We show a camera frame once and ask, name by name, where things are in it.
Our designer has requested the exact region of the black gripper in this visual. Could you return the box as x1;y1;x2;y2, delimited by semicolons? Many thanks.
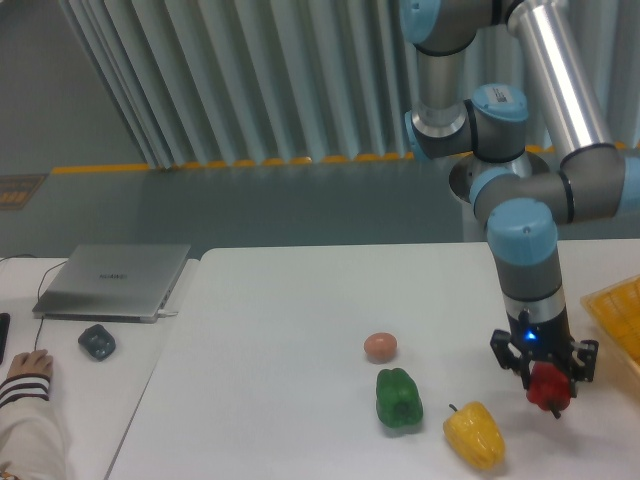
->
490;309;599;398

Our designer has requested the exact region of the red bell pepper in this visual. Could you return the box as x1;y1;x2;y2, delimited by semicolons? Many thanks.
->
526;362;572;419

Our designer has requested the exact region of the striped cream sleeve forearm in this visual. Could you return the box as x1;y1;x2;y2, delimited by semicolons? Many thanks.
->
1;374;67;479

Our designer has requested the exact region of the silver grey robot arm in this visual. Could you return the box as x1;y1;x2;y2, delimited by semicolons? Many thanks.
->
399;1;639;387

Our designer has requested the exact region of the yellow plastic basket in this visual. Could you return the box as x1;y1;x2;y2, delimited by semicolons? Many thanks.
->
580;275;639;383

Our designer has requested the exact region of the person's hand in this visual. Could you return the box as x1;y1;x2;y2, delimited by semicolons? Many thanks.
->
7;349;53;379

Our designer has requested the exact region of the yellow bell pepper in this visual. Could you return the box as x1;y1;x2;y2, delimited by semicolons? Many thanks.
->
443;401;506;470

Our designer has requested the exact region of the green bell pepper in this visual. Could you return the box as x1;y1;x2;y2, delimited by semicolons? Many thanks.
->
375;368;424;429

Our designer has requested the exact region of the brown egg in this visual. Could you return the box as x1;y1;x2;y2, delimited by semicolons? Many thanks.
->
363;332;398;362

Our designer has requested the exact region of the silver laptop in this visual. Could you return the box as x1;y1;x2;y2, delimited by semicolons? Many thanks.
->
32;244;190;323

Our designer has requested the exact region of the white folding partition screen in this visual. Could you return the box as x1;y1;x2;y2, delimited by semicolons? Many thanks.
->
57;0;640;171

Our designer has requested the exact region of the black phone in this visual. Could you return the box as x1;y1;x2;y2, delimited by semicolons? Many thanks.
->
0;312;11;364

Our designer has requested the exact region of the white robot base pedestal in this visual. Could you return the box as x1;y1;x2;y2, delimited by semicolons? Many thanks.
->
448;151;550;242

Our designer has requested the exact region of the black mouse cable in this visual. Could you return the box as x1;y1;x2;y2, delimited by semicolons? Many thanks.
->
0;254;76;354

